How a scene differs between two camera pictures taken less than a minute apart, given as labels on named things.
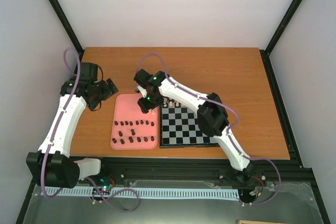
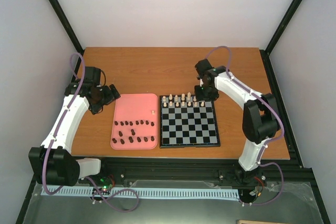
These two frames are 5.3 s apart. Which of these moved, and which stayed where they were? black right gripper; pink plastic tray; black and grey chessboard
Moved: black right gripper
Stayed: black and grey chessboard; pink plastic tray
